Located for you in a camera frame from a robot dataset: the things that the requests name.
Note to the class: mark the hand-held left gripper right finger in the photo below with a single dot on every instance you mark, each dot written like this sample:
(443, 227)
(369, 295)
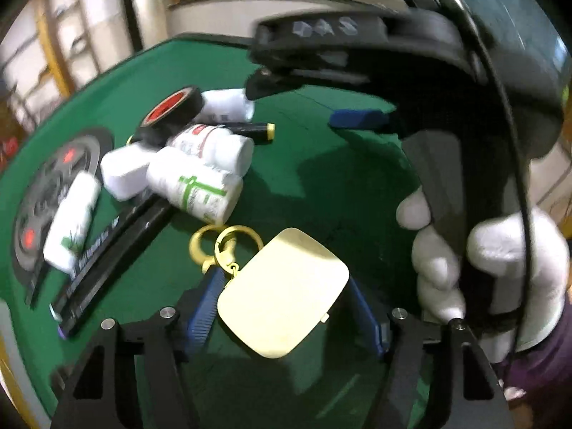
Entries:
(364, 310)

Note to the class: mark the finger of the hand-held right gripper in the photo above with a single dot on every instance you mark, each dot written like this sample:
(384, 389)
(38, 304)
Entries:
(357, 119)
(263, 84)

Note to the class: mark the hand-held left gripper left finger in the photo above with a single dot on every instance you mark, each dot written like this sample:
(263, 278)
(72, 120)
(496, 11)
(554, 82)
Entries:
(203, 313)

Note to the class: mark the plain white bottle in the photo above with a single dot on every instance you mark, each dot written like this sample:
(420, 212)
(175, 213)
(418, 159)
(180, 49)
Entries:
(225, 102)

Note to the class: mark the black marker yellow cap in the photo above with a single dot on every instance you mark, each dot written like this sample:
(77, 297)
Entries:
(250, 130)

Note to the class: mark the white bottle red label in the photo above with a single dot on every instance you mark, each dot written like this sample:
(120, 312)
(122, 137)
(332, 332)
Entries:
(214, 145)

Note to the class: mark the black tape roll red core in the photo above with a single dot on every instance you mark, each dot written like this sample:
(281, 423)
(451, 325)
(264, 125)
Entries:
(176, 114)

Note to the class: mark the black pen with white text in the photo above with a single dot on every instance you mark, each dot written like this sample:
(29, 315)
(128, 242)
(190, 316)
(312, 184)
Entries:
(96, 250)

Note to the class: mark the white bottle green label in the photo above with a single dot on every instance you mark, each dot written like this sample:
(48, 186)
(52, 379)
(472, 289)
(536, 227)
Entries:
(192, 187)

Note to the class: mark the slim white bottle green print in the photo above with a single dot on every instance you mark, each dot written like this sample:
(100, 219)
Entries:
(71, 223)

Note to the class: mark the white faceted box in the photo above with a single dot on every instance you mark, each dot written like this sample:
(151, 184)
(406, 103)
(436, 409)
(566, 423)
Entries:
(127, 172)

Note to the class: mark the person's right forearm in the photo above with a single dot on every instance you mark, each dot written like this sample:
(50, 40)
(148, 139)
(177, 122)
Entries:
(540, 366)

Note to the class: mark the person's right hand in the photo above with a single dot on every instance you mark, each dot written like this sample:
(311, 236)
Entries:
(435, 277)

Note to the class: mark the dark round table hub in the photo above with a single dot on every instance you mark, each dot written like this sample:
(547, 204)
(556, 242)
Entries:
(40, 187)

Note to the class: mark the wooden wall shelf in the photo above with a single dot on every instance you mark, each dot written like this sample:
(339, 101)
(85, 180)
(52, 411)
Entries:
(51, 49)

